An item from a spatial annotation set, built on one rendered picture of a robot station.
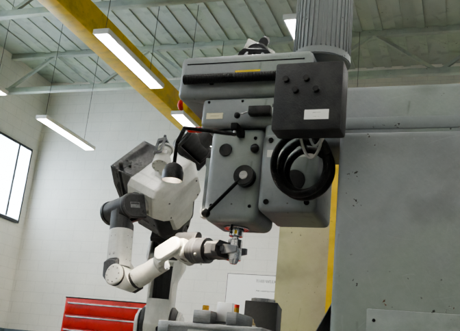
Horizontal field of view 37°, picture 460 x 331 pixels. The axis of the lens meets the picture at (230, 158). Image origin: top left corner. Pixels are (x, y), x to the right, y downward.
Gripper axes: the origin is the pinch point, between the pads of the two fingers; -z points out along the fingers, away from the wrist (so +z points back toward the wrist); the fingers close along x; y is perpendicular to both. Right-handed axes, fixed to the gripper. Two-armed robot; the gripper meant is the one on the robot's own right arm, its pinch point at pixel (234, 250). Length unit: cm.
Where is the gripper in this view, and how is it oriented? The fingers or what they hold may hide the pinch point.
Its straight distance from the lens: 227.4
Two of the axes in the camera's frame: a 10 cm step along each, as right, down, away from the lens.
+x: 5.9, 2.9, 7.5
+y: -1.1, 9.5, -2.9
